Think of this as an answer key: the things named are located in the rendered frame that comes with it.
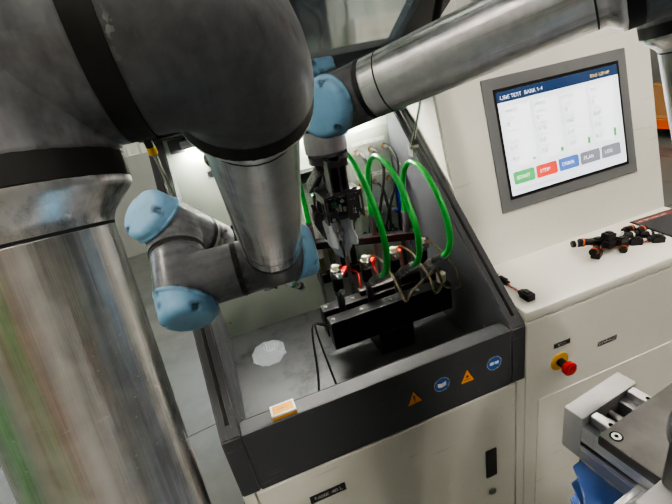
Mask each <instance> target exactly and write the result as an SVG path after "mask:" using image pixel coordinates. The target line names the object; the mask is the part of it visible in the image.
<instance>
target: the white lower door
mask: <svg viewBox="0 0 672 504"><path fill-rule="evenodd" d="M514 490H515V384H514V383H511V384H509V385H507V386H504V387H502V388H500V389H497V390H495V391H493V392H490V393H488V394H486V395H483V396H481V397H478V398H476V399H474V400H471V401H469V402H467V403H464V404H462V405H460V406H457V407H455V408H453V409H450V410H448V411H446V412H443V413H441V414H439V415H436V416H434V417H432V418H429V419H427V420H424V421H422V422H420V423H417V424H415V425H413V426H410V427H408V428H406V429H403V430H401V431H399V432H396V433H394V434H392V435H389V436H387V437H385V438H382V439H380V440H377V441H375V442H373V443H370V444H368V445H366V446H363V447H361V448H359V449H356V450H354V451H352V452H349V453H347V454H345V455H342V456H340V457H338V458H335V459H333V460H330V461H328V462H326V463H323V464H321V465H319V466H316V467H314V468H312V469H309V470H307V471H305V472H302V473H300V474H298V475H295V476H293V477H291V478H288V479H286V480H283V481H281V482H279V483H276V484H274V485H272V486H269V487H267V488H265V489H262V488H261V489H260V491H257V495H258V498H259V501H260V503H261V504H514Z"/></svg>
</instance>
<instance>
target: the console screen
mask: <svg viewBox="0 0 672 504"><path fill-rule="evenodd" d="M480 87H481V93H482V98H483V104H484V110H485V116H486V122H487V127H488V133H489V139H490V145H491V150H492V156H493V162H494V168H495V174H496V179H497V185H498V191H499V197H500V203H501V208H502V213H503V214H504V213H507V212H511V211H514V210H517V209H520V208H523V207H526V206H529V205H533V204H536V203H539V202H542V201H545V200H548V199H552V198H555V197H558V196H561V195H564V194H567V193H570V192H574V191H577V190H580V189H583V188H586V187H589V186H592V185H596V184H599V183H602V182H605V181H608V180H611V179H614V178H618V177H621V176H624V175H627V174H630V173H633V172H636V171H637V162H636V153H635V143H634V133H633V124H632V114H631V105H630V95H629V86H628V76H627V67H626V57H625V48H619V49H615V50H610V51H606V52H602V53H597V54H593V55H589V56H585V57H580V58H576V59H572V60H567V61H563V62H559V63H554V64H550V65H546V66H541V67H537V68H533V69H528V70H524V71H520V72H515V73H511V74H507V75H503V76H498V77H494V78H490V79H485V80H481V81H480Z"/></svg>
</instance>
